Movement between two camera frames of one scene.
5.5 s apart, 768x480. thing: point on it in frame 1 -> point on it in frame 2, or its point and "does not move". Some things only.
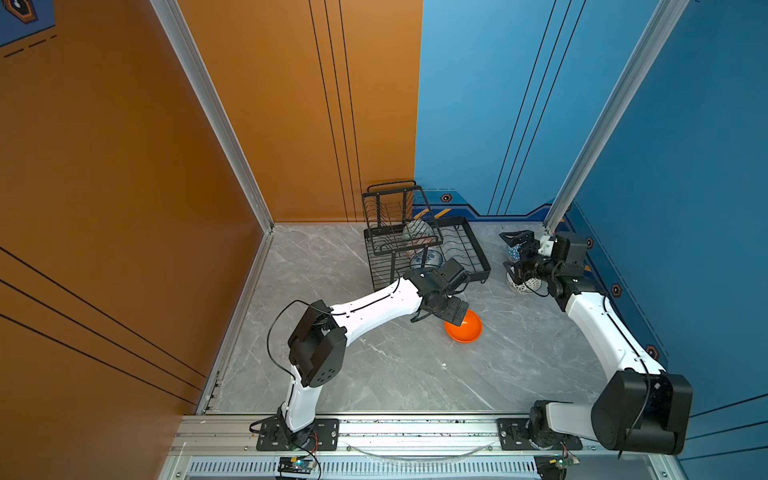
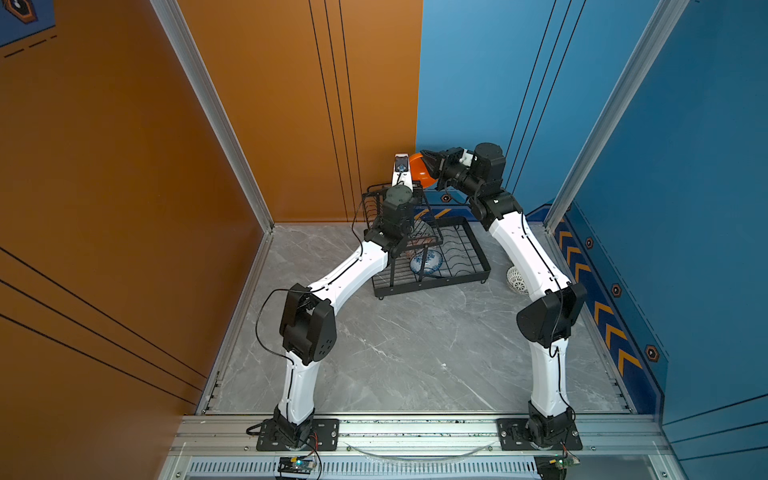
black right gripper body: (532, 263) -> (452, 171)
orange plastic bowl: (469, 330) -> (419, 171)
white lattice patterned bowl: (533, 283) does not move
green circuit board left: (295, 465) does not move
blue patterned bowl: (427, 260) does not move
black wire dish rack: (404, 237) does not move
